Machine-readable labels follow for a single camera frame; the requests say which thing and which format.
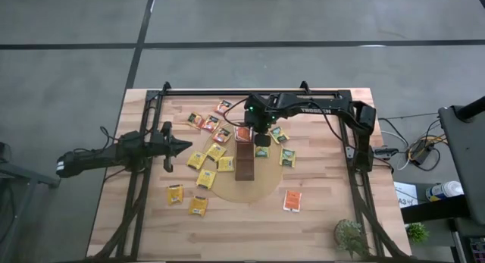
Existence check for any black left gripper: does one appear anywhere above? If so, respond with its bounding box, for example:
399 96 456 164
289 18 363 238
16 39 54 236
150 121 193 174

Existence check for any orange white tea packet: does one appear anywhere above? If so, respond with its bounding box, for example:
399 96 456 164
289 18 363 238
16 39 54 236
234 125 254 143
283 189 303 213

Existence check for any brown wooden tea box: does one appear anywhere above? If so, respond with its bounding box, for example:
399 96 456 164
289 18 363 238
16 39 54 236
233 124 255 182

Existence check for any round woven placemat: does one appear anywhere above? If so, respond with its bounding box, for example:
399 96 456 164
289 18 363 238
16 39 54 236
202 121 285 204

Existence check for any black power adapter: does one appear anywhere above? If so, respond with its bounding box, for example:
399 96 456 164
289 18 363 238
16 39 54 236
373 146 399 160

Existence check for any potted green plant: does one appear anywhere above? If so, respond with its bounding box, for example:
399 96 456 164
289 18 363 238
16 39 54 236
333 218 371 258

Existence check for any white paper sheet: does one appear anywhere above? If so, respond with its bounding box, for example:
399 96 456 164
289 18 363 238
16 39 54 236
393 181 419 209

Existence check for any black power supply box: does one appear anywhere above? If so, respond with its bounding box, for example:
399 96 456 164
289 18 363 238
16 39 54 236
411 139 437 165

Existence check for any small green plant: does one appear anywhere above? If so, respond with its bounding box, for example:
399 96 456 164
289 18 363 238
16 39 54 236
405 222 430 244

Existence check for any black shelf board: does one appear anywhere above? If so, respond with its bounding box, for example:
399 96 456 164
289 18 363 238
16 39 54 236
400 194 473 224

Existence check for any white wipes canister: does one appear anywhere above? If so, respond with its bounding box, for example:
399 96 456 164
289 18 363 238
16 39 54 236
424 180 465 202

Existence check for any dark grey side table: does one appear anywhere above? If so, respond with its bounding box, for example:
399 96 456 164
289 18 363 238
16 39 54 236
438 103 485 226

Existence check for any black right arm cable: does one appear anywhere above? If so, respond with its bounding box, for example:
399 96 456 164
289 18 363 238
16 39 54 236
222 98 251 128

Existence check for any black metal table frame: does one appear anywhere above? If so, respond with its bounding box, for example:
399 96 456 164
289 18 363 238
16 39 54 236
89 80 412 263

